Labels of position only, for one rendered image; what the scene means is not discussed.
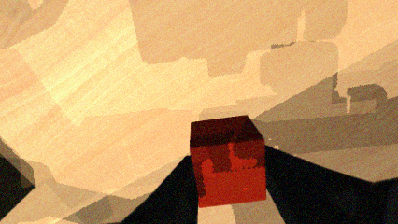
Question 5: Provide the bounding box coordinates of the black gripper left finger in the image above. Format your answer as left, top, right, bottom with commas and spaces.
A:
109, 155, 199, 224

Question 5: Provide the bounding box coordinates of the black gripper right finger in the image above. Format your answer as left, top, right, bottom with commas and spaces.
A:
264, 146, 398, 224

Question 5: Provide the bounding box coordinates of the red cube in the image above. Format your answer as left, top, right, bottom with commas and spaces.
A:
190, 115, 266, 208

